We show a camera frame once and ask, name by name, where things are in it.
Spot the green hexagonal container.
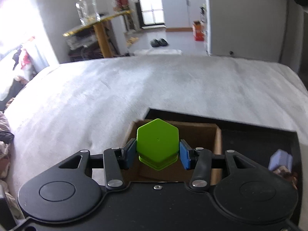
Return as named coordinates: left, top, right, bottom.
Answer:
left=136, top=119, right=180, bottom=171

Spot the brown cardboard box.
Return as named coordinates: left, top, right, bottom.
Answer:
left=122, top=121, right=222, bottom=183

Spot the white fleece blanket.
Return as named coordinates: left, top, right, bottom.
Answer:
left=4, top=54, right=308, bottom=193

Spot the black tray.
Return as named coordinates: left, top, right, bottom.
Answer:
left=143, top=108, right=301, bottom=193

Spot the lilac cube toy figure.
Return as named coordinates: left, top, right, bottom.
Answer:
left=268, top=149, right=293, bottom=172

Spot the brown haired doll figure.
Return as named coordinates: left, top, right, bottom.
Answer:
left=274, top=166, right=298, bottom=189

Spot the black slippers pair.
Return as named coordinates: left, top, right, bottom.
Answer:
left=150, top=38, right=169, bottom=48

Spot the orange cardboard box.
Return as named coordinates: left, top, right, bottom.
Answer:
left=193, top=21, right=204, bottom=41

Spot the gold round side table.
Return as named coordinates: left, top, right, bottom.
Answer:
left=63, top=10, right=131, bottom=59

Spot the white kitchen cabinet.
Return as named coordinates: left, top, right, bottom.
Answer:
left=161, top=0, right=206, bottom=31

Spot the clear glass bottle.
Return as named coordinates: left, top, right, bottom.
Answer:
left=75, top=0, right=100, bottom=26

